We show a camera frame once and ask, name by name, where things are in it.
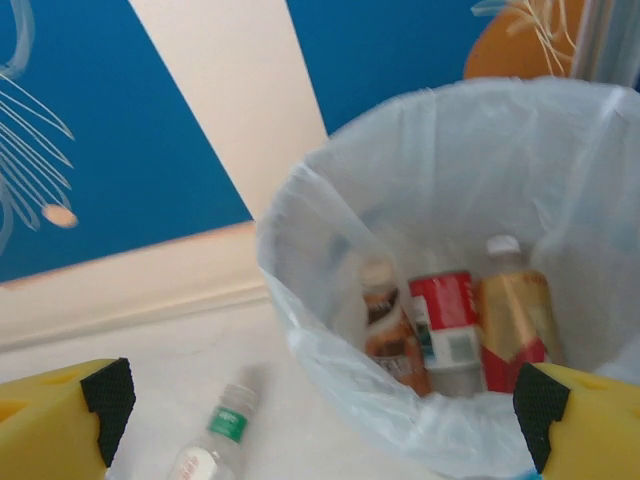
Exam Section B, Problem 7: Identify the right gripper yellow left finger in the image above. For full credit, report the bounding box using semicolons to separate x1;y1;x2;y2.
0;357;137;480

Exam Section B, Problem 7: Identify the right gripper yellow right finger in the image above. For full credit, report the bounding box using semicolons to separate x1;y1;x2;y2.
513;362;640;480

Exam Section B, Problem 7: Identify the clear bottle with red label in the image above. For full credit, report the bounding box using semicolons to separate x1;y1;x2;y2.
408;270;484;399

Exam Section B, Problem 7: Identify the translucent white bin liner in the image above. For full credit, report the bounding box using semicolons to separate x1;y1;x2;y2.
255;77;640;479

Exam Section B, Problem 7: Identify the gold-label bottle with white cap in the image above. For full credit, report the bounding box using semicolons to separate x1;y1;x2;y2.
477;234;566;396

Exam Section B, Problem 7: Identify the ship-label bottle with green cap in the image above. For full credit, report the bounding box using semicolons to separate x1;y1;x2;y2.
164;382;261;480

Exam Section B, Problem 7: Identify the brown-label bottle with white cap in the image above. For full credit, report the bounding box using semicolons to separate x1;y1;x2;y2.
359;259;434;399

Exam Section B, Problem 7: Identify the aluminium frame post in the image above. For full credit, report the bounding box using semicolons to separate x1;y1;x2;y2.
569;0;640;86

